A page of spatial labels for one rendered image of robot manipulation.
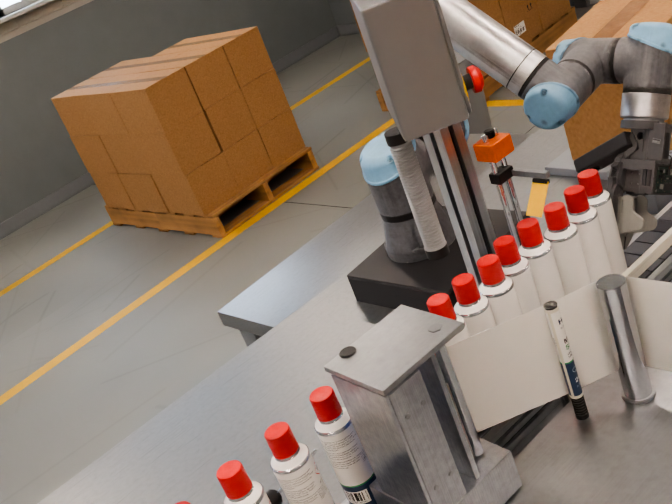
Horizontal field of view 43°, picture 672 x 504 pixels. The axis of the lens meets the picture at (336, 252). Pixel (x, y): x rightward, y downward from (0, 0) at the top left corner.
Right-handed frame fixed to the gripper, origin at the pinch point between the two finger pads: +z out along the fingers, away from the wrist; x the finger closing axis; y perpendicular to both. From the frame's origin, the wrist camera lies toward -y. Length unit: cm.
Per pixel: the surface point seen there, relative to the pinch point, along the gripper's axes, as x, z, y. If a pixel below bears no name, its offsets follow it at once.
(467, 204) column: -24.8, -5.0, -11.8
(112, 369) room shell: 25, 94, -264
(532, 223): -24.2, -3.4, 1.2
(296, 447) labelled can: -66, 24, 2
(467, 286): -38.1, 5.1, 2.3
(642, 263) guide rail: -0.6, 2.9, 5.1
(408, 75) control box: -48, -23, -2
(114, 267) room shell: 71, 67, -372
